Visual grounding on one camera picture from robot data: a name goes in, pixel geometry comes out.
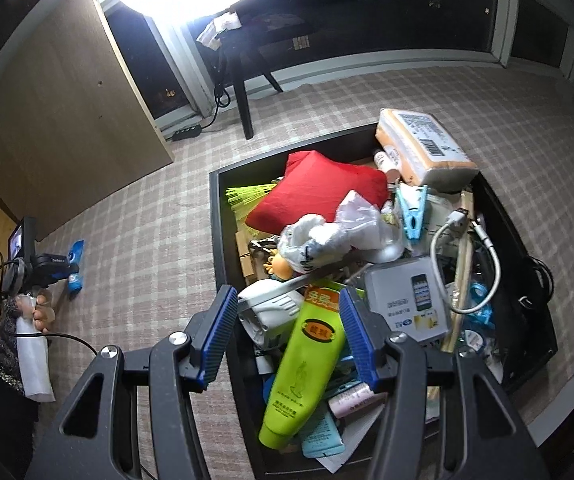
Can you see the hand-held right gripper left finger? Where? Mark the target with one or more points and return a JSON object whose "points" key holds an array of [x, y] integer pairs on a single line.
{"points": [[217, 340]]}

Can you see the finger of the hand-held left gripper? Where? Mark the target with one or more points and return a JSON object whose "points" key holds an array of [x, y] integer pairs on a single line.
{"points": [[64, 267]]}

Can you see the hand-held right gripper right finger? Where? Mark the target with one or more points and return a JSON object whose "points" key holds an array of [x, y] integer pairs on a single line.
{"points": [[354, 345]]}

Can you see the blue printed packet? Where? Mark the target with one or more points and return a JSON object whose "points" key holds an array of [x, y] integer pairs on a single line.
{"points": [[77, 250]]}

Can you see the black storage container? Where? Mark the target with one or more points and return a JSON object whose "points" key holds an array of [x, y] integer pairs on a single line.
{"points": [[222, 240]]}

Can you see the person's left forearm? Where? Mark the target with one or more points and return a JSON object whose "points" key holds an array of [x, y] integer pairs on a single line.
{"points": [[2, 365]]}

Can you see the person's left hand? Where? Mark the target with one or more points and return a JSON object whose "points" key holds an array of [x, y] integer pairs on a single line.
{"points": [[43, 312]]}

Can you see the pink tube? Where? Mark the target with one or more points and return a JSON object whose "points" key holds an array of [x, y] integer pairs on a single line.
{"points": [[352, 397]]}

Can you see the green tube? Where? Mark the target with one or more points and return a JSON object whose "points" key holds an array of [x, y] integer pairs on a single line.
{"points": [[302, 375]]}

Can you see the white phone-print box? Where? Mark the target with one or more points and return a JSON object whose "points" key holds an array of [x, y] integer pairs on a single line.
{"points": [[392, 290]]}

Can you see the white paper sheet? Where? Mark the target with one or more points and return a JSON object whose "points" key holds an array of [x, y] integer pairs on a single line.
{"points": [[357, 435]]}

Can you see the orange small toy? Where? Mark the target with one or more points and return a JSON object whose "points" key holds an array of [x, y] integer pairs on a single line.
{"points": [[279, 265]]}

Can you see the light blue tube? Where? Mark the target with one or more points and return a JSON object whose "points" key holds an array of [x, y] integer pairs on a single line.
{"points": [[322, 437]]}

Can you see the white plastic bag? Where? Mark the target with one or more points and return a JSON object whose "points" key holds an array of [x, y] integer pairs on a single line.
{"points": [[317, 240]]}

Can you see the wooden chopsticks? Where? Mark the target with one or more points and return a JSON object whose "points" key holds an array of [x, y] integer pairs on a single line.
{"points": [[459, 280]]}

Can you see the blue tape roll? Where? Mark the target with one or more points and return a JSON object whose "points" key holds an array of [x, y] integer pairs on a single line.
{"points": [[479, 310]]}

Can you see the light blue clothespin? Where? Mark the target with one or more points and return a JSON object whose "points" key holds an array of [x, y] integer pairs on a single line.
{"points": [[412, 215]]}

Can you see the yellow-green plastic comb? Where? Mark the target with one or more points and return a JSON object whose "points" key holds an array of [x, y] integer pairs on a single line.
{"points": [[244, 197]]}

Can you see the wooden cabinet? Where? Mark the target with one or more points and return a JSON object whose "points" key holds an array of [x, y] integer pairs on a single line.
{"points": [[67, 110]]}

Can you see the black power strip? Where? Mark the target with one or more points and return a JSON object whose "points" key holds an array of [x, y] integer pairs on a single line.
{"points": [[184, 132]]}

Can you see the white small bottle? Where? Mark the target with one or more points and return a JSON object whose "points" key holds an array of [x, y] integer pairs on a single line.
{"points": [[384, 160]]}

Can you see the beige wrapped parcel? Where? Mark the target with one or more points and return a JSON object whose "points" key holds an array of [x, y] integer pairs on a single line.
{"points": [[432, 160]]}

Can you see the white cloth on table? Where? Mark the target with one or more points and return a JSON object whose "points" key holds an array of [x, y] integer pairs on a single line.
{"points": [[219, 27]]}

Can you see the white window frame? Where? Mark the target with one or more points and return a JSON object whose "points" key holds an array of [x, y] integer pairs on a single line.
{"points": [[504, 20]]}

